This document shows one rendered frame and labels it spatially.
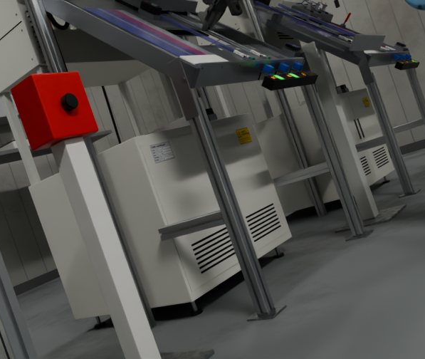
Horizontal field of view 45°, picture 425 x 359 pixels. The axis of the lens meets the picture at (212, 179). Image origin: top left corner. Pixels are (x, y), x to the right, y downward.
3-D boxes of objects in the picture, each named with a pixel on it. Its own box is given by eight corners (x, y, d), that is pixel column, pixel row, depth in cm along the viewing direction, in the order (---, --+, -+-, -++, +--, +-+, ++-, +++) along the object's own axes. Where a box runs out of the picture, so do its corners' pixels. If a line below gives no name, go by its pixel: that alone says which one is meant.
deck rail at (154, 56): (194, 87, 149) (200, 68, 146) (190, 88, 147) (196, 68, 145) (41, 6, 180) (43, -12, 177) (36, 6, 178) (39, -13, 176)
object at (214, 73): (297, 75, 201) (304, 58, 198) (194, 87, 149) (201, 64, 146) (295, 74, 202) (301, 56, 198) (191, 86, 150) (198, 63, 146)
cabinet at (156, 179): (297, 249, 220) (249, 112, 219) (198, 320, 165) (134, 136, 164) (188, 271, 260) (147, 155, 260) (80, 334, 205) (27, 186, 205)
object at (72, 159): (215, 353, 129) (110, 58, 129) (150, 407, 110) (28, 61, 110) (150, 357, 144) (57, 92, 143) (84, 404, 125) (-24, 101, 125)
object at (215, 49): (297, 68, 200) (300, 60, 199) (193, 77, 148) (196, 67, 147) (258, 50, 209) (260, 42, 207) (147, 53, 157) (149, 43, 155)
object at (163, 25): (221, 40, 217) (225, 28, 215) (105, 39, 166) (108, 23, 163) (164, 13, 232) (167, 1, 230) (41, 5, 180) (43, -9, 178)
